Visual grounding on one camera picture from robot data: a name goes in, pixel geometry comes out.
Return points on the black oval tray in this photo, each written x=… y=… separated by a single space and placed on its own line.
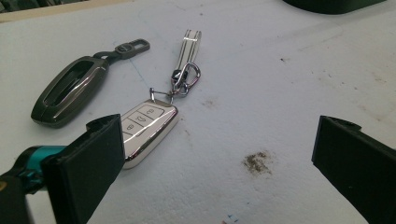
x=330 y=6

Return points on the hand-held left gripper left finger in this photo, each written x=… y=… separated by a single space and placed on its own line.
x=90 y=161

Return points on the dark grey car key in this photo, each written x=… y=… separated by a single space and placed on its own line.
x=91 y=84

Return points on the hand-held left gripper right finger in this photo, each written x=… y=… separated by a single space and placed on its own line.
x=358 y=161

